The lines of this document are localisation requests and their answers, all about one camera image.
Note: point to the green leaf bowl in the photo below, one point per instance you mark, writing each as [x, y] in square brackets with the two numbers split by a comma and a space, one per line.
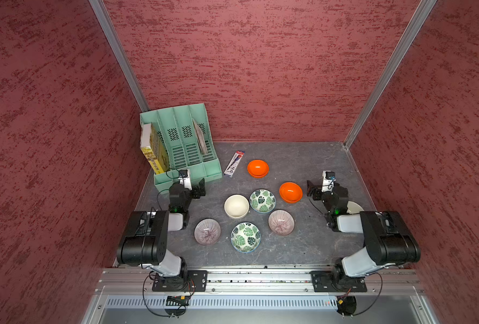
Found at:
[262, 201]
[245, 237]

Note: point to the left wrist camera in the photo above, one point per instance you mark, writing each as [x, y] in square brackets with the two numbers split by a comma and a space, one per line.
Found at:
[184, 177]

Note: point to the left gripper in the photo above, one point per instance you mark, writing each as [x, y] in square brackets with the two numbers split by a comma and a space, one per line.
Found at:
[196, 190]

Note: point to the purple striped bowl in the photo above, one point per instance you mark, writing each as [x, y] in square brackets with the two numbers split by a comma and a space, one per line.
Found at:
[207, 232]
[281, 222]

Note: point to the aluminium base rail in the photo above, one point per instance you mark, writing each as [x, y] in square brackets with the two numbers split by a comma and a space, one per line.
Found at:
[267, 280]

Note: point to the grey folder in organizer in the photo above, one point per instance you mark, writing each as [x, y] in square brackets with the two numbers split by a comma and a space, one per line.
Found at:
[200, 137]

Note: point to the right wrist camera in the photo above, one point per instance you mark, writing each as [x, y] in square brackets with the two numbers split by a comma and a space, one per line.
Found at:
[328, 181]

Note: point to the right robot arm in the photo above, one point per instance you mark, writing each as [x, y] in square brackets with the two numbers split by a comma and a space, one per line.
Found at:
[387, 239]

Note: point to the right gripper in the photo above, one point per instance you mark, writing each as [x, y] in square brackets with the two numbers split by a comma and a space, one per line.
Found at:
[316, 192]

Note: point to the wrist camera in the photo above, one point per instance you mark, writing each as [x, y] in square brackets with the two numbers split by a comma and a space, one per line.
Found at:
[328, 181]
[184, 177]

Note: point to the cream bowl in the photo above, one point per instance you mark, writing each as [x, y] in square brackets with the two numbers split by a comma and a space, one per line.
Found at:
[236, 206]
[353, 208]

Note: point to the orange bowl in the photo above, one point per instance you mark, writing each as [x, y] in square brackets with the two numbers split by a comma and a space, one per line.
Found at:
[258, 168]
[290, 192]

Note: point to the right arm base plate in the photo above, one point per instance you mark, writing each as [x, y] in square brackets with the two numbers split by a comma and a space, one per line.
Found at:
[320, 281]

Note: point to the pen blister pack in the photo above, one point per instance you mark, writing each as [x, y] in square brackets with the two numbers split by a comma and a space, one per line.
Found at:
[233, 164]

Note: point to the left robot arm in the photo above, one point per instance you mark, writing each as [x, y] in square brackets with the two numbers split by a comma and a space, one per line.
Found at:
[144, 240]

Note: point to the green file organizer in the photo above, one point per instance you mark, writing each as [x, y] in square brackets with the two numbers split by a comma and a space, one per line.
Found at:
[175, 128]

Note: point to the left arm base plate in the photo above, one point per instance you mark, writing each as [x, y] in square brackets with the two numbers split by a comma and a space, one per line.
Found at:
[197, 280]

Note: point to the yellow book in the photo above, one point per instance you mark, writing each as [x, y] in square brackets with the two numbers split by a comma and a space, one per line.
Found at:
[153, 149]

